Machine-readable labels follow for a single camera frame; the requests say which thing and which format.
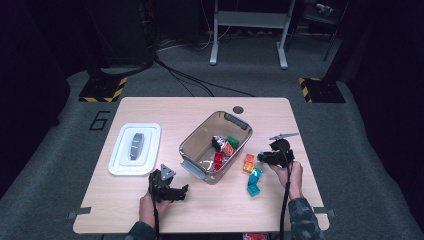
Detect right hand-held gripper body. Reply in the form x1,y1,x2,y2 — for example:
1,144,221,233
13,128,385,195
269,132,300,168

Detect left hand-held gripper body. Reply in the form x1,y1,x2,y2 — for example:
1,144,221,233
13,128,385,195
148,163,177,203

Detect white bin lid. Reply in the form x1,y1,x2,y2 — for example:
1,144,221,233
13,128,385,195
107,122,163,177

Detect transparent grey storage box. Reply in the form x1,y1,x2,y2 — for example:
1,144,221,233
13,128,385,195
178,110,254,186

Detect white toy car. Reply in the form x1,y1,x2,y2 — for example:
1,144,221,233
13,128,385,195
211,134,228,153

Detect person's left hand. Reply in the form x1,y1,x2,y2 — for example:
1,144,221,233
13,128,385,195
138,191,171,229

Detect person's right hand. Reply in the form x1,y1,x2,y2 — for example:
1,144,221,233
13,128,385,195
269,160,304,200

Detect grey tape strip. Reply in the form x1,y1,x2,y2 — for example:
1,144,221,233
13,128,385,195
313,206,336,218
67,206,92,220

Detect black stand base hazard tape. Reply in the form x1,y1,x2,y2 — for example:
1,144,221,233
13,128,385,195
78,76,129,103
298,77,347,104

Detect white metal stand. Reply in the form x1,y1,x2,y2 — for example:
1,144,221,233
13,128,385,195
209,0,297,70

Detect grey device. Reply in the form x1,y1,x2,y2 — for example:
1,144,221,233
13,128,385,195
314,2,334,17

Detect black cabinet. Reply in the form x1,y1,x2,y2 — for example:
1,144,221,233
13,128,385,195
99,0,156,68

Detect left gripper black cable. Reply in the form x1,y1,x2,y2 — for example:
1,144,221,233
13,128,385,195
150,188,162,240

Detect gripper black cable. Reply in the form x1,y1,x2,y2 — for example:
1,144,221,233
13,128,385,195
279,149,296,240
150,188,162,240

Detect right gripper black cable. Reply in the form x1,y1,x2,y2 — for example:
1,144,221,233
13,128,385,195
279,149,296,240

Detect black floor cable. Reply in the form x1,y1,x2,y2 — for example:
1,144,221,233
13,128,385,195
153,57,256,98
164,66,215,98

